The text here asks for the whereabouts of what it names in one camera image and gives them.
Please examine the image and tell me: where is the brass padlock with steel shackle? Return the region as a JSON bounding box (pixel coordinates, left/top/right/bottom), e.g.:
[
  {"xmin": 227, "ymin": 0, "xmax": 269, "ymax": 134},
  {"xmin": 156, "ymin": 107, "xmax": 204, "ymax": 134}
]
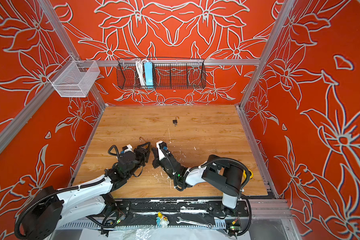
[{"xmin": 139, "ymin": 137, "xmax": 147, "ymax": 144}]

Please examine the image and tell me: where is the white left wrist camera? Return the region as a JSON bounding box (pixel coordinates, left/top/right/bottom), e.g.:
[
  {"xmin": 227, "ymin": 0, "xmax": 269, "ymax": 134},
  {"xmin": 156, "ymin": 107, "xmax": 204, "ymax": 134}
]
[{"xmin": 121, "ymin": 145, "xmax": 134, "ymax": 155}]

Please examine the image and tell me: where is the silver wrench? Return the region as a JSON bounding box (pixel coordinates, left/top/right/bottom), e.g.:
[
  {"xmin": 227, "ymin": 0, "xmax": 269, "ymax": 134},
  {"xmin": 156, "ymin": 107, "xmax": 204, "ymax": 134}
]
[{"xmin": 176, "ymin": 217, "xmax": 213, "ymax": 229}]

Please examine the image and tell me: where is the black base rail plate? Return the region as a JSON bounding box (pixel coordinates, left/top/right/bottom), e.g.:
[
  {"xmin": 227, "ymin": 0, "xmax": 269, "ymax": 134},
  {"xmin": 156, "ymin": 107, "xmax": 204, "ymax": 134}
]
[{"xmin": 88, "ymin": 197, "xmax": 250, "ymax": 218}]

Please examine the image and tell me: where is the black wire basket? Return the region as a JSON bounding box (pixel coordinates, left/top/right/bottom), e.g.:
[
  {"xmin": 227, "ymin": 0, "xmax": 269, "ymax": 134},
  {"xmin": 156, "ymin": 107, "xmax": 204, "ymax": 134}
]
[{"xmin": 116, "ymin": 58, "xmax": 207, "ymax": 90}]

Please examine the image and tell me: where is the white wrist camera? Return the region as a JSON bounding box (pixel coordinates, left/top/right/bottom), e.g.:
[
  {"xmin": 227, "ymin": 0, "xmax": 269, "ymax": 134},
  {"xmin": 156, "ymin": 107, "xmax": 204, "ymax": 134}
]
[
  {"xmin": 157, "ymin": 141, "xmax": 168, "ymax": 161},
  {"xmin": 121, "ymin": 145, "xmax": 134, "ymax": 155}
]

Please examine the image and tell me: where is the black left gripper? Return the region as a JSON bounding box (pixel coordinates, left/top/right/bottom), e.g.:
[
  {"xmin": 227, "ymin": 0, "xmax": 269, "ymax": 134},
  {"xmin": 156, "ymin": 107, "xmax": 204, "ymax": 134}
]
[{"xmin": 127, "ymin": 142, "xmax": 152, "ymax": 179}]

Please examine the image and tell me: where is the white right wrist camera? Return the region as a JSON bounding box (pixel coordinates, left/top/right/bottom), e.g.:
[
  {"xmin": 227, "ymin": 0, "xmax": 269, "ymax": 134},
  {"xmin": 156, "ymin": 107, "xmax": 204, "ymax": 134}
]
[{"xmin": 157, "ymin": 141, "xmax": 168, "ymax": 161}]

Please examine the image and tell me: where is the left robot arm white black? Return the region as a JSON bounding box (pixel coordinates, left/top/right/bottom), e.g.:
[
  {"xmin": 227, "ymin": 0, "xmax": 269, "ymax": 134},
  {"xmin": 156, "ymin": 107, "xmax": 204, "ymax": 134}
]
[{"xmin": 14, "ymin": 142, "xmax": 151, "ymax": 240}]

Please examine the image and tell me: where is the small toy figure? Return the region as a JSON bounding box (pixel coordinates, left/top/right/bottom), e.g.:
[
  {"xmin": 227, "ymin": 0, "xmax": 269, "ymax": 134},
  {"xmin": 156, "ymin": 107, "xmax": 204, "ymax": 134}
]
[{"xmin": 156, "ymin": 212, "xmax": 170, "ymax": 228}]

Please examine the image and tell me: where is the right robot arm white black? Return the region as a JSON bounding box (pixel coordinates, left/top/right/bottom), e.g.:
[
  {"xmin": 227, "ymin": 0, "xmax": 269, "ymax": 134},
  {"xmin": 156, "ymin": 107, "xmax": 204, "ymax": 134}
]
[{"xmin": 152, "ymin": 143, "xmax": 253, "ymax": 209}]

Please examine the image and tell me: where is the clear plastic bin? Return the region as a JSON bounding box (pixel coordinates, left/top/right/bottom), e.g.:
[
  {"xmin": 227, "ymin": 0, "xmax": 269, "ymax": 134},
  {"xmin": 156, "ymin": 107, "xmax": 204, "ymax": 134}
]
[{"xmin": 48, "ymin": 61, "xmax": 100, "ymax": 98}]

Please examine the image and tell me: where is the yellow tape measure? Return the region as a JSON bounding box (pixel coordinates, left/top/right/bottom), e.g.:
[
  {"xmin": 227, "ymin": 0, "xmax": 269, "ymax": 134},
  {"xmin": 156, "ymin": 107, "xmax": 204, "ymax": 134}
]
[{"xmin": 249, "ymin": 170, "xmax": 254, "ymax": 179}]

